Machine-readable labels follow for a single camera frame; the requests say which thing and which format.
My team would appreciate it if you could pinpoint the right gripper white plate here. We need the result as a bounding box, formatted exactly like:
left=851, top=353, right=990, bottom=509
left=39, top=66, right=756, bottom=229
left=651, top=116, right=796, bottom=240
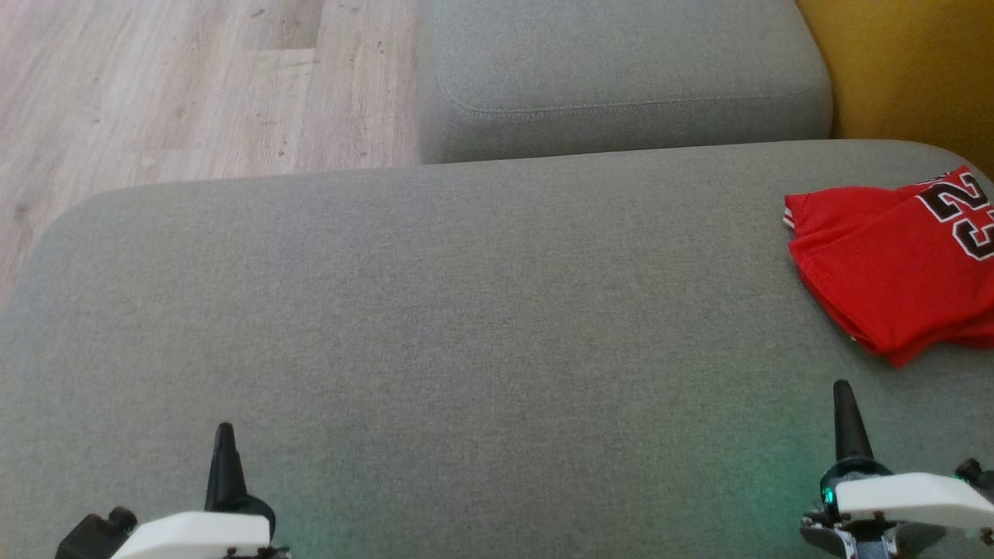
left=801, top=380, right=994, bottom=559

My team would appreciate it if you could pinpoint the small grey sofa cushion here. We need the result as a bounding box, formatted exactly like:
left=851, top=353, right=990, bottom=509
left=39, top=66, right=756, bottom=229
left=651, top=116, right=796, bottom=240
left=418, top=0, right=833, bottom=164

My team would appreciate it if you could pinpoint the red jersey number 23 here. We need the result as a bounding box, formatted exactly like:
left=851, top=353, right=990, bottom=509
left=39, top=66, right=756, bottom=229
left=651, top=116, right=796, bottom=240
left=783, top=165, right=994, bottom=358

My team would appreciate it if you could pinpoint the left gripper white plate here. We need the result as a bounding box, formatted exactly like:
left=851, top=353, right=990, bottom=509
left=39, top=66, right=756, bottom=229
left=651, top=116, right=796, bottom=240
left=109, top=423, right=293, bottom=559

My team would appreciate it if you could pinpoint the mustard yellow cushion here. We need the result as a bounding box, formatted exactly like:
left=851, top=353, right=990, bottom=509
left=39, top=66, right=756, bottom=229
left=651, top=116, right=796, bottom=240
left=794, top=0, right=994, bottom=179

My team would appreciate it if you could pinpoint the large grey sofa seat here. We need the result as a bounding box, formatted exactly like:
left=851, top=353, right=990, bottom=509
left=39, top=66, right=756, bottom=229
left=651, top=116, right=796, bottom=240
left=0, top=140, right=994, bottom=559

